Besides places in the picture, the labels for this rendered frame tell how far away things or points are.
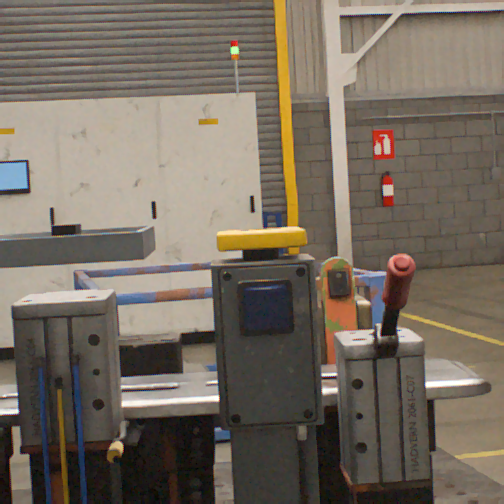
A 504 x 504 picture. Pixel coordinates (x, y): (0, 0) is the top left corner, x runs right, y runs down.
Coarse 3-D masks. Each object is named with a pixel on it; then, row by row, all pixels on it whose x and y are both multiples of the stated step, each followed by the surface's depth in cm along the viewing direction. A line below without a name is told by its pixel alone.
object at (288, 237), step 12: (276, 228) 79; (288, 228) 78; (300, 228) 77; (228, 240) 75; (240, 240) 75; (252, 240) 75; (264, 240) 75; (276, 240) 76; (288, 240) 76; (300, 240) 76; (252, 252) 77; (264, 252) 77; (276, 252) 78
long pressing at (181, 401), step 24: (432, 360) 119; (144, 384) 115; (168, 384) 114; (192, 384) 113; (216, 384) 114; (336, 384) 108; (432, 384) 104; (456, 384) 104; (480, 384) 105; (0, 408) 104; (144, 408) 103; (168, 408) 103; (192, 408) 103; (216, 408) 103
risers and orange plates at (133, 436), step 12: (132, 432) 115; (132, 444) 109; (132, 456) 108; (144, 456) 117; (132, 468) 108; (144, 468) 116; (132, 480) 108; (144, 480) 115; (132, 492) 108; (144, 492) 113
